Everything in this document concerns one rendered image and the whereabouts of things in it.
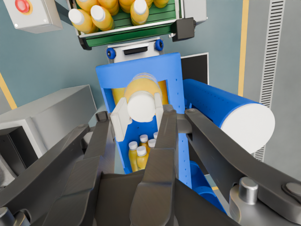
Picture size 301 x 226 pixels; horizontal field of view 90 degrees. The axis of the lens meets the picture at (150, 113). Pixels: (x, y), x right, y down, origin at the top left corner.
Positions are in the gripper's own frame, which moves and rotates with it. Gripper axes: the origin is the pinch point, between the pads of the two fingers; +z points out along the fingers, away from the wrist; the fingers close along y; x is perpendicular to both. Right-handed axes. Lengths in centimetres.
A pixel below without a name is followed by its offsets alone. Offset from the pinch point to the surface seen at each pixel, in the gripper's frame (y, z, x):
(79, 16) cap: -17.5, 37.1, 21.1
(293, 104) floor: 176, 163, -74
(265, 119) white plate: 53, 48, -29
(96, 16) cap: -12.5, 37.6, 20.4
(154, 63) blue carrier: 3.3, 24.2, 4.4
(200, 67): 52, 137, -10
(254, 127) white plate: 47, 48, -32
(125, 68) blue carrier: -4.3, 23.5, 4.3
